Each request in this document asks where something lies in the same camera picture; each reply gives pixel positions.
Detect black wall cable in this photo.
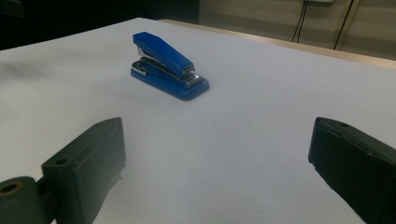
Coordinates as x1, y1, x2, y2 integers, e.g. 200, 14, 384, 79
291, 0, 306, 43
297, 0, 310, 44

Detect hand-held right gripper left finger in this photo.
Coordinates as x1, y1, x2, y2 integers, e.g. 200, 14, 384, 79
41, 117, 127, 224

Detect white table cover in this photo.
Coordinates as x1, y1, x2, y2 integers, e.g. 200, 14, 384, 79
0, 17, 396, 224

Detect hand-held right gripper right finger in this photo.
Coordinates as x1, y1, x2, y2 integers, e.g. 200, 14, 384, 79
307, 117, 396, 224

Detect blue stapler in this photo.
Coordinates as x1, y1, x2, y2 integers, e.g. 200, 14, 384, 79
130, 31, 210, 102

